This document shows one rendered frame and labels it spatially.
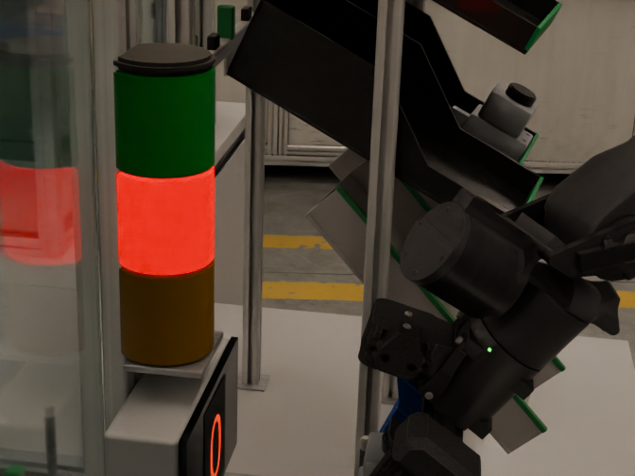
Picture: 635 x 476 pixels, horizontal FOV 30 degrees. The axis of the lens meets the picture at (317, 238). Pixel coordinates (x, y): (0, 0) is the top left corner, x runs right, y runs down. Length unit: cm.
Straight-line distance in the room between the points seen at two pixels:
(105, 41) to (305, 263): 356
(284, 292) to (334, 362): 237
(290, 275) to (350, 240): 297
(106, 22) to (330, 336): 105
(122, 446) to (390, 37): 47
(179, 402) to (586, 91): 443
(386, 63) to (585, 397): 65
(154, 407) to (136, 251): 8
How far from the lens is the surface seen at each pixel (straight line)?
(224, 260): 254
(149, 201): 57
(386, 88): 96
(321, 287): 391
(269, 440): 133
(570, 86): 496
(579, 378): 153
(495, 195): 107
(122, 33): 57
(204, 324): 61
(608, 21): 494
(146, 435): 59
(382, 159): 98
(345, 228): 103
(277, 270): 404
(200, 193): 58
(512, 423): 107
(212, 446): 64
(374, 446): 86
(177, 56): 57
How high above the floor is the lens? 154
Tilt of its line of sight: 21 degrees down
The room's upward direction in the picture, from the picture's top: 2 degrees clockwise
